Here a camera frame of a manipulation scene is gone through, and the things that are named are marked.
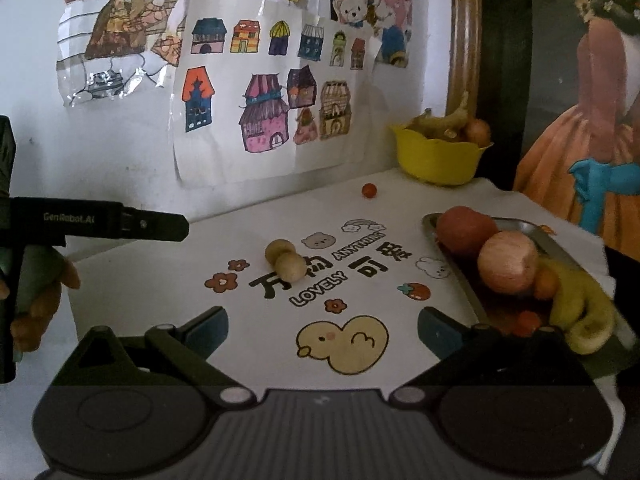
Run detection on red tomato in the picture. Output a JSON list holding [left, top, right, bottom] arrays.
[[515, 310, 544, 337]]

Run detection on red apple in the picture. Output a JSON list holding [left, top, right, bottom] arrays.
[[436, 206, 502, 262], [476, 231, 540, 295]]

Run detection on person's left hand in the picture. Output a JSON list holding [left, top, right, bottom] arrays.
[[0, 254, 81, 362]]

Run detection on spotted yellow banana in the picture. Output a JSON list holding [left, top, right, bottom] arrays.
[[565, 300, 619, 356]]

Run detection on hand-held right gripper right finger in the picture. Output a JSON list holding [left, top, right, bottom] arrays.
[[387, 306, 596, 408]]

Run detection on large orange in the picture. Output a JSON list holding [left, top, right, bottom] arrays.
[[532, 265, 561, 302]]

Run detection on orange dress wall poster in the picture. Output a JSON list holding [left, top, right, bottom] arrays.
[[512, 0, 640, 262]]

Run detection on large yellow banana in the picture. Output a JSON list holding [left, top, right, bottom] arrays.
[[542, 259, 610, 327]]

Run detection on printed white tablecloth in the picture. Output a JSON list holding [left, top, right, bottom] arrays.
[[65, 167, 627, 461]]

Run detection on house drawing poster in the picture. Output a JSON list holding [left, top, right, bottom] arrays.
[[171, 0, 382, 189]]

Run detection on wooden frame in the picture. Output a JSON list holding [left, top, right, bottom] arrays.
[[446, 0, 484, 122]]

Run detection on yellow plastic bowl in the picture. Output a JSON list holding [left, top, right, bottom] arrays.
[[390, 124, 495, 187]]

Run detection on round orange fruit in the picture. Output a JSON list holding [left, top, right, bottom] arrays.
[[462, 117, 492, 145]]

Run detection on dark yellow banana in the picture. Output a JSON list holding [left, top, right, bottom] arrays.
[[407, 91, 472, 139]]

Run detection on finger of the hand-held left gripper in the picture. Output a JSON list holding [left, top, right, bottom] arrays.
[[120, 204, 190, 243]]

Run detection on metal tray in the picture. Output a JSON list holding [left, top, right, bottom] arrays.
[[422, 212, 616, 341]]

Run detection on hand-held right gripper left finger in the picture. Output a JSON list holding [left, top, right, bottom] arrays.
[[50, 306, 260, 408]]

